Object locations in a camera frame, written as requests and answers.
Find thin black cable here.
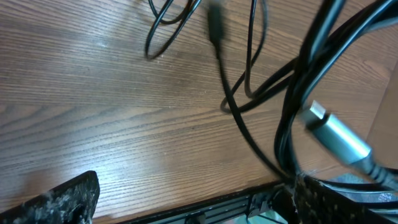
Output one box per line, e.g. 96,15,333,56
144,0,299,114

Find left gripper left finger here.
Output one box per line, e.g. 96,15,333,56
1,170,100,224

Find black cable silver plugs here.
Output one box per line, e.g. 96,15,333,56
274,0,397,191

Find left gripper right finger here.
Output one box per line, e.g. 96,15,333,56
292,175,397,224

